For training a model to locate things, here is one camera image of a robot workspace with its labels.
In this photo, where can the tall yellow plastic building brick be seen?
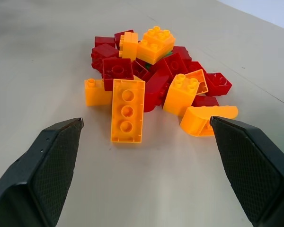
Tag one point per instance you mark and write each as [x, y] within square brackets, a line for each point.
[180, 97]

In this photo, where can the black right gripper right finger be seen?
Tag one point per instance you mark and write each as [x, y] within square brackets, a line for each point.
[253, 172]

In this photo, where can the long orange upturned brick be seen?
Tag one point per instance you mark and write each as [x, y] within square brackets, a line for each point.
[127, 111]

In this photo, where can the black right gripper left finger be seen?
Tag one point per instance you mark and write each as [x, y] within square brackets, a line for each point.
[38, 175]

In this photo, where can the orange curved brick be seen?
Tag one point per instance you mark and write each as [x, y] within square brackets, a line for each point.
[198, 118]

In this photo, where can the green plastic building brick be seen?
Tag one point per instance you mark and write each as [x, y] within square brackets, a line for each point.
[149, 65]

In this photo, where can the upturned yellow plastic building brick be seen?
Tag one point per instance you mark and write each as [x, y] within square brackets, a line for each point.
[201, 81]

